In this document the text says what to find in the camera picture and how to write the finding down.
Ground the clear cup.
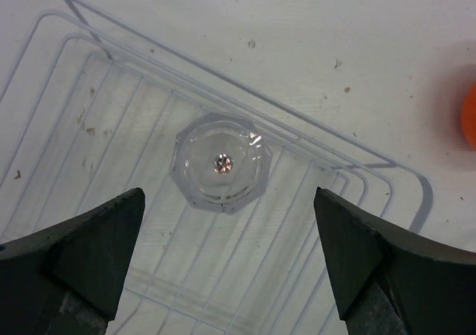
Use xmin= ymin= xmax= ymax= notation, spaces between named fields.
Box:
xmin=170 ymin=112 xmax=273 ymax=214

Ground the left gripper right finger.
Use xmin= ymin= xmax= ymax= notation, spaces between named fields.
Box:
xmin=314 ymin=188 xmax=475 ymax=334

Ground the clear wire dish rack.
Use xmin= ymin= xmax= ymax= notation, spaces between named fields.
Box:
xmin=1 ymin=0 xmax=434 ymax=334

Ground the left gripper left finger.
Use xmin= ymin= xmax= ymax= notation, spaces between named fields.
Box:
xmin=1 ymin=188 xmax=145 ymax=334

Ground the orange bowl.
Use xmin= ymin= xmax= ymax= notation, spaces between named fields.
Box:
xmin=460 ymin=85 xmax=476 ymax=150

